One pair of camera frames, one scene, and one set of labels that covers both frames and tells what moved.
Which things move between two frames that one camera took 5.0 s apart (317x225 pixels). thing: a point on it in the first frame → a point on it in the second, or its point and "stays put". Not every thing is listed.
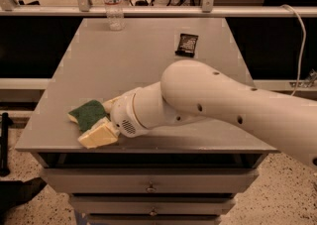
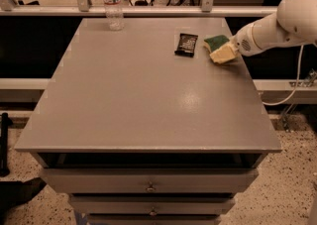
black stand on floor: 4,145 stays put
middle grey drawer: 154,205 stays put
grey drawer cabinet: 186,173 stays put
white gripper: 123,114 → 244,42
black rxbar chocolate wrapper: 186,46 stays put
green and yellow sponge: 88,114 → 213,42
